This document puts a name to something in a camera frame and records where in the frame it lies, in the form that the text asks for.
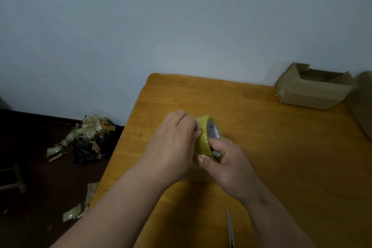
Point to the person's right hand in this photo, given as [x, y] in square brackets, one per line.
[232, 169]

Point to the person's left hand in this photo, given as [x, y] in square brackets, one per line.
[168, 146]

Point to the person's left fingers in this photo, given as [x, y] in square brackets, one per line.
[190, 127]

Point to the person's right thumb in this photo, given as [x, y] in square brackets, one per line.
[206, 160]

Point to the yellow packing tape roll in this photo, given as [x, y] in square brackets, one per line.
[205, 138]

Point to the person's right forearm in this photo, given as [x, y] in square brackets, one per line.
[276, 221]

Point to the person's left forearm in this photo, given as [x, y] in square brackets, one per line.
[116, 210]

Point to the pile of used tape scraps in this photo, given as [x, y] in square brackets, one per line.
[87, 130]

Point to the black trash bag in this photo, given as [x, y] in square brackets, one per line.
[87, 149]

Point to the open cardboard box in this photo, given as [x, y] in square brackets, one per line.
[314, 89]

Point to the used tape strip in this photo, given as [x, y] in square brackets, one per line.
[81, 202]

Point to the small used tape scrap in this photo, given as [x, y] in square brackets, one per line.
[54, 152]

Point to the brown cardboard box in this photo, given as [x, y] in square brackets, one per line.
[361, 102]

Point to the wooden stool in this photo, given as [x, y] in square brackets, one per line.
[13, 181]

